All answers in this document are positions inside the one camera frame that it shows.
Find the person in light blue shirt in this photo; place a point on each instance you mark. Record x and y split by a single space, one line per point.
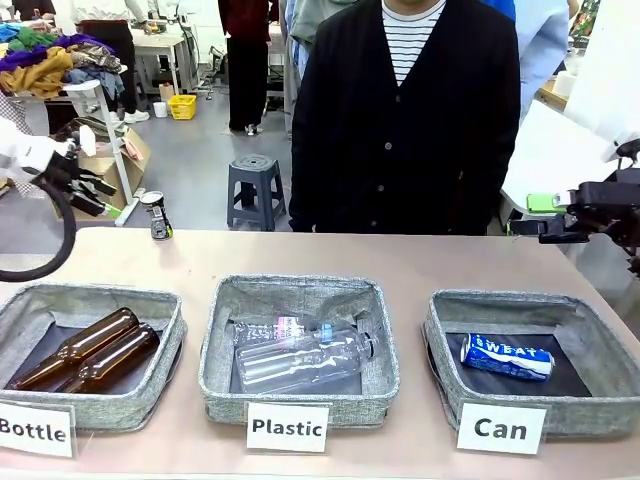
542 45

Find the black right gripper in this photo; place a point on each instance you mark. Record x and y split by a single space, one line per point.
610 205

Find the blue Sweat drink can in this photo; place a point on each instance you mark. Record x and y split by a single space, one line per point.
505 355

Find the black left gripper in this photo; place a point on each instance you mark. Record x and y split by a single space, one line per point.
57 172

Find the white work desk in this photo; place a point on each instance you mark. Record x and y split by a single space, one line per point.
160 47

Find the grey fabric basket labelled Bottle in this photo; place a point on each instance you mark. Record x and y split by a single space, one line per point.
90 297

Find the grey fabric basket labelled Can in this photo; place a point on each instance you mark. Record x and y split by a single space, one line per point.
500 305

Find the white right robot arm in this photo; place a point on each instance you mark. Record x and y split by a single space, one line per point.
605 65

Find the colourful clothes pile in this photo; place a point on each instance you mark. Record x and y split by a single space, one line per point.
50 60

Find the grey fabric basket labelled Plastic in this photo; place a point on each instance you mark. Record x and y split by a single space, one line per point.
300 295

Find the person in black cardigan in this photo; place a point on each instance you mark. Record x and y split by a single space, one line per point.
400 125

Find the large clear plastic bottle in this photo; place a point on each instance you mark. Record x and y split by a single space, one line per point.
300 362

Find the pink label plastic bottle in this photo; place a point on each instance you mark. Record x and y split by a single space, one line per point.
280 327

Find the white Bottle label card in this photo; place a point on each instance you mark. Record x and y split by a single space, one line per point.
35 430

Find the person with white shoes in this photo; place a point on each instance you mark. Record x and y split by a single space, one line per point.
122 55

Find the person's left forearm black sleeve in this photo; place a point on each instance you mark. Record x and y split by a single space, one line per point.
505 165

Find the black drink can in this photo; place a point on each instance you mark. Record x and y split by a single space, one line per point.
157 217

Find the yellow plastic crate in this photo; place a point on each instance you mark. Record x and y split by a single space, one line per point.
182 107

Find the checked cloth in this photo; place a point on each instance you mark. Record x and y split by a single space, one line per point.
12 115

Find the white Plastic label card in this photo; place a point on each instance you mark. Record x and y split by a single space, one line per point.
287 426

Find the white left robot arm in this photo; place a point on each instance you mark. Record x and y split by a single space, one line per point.
25 150

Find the white Can label card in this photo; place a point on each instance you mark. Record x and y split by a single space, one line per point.
501 428

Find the grey plastic stool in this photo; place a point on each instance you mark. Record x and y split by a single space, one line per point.
255 170

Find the person's right forearm black sleeve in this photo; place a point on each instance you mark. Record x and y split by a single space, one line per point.
305 175

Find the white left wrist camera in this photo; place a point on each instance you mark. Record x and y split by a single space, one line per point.
87 140

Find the person in dark red top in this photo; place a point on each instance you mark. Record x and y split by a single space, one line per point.
245 60

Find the brown glass bottle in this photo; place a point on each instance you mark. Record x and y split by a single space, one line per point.
85 340
120 357

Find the brown cardboard box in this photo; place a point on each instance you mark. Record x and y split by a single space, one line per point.
130 160

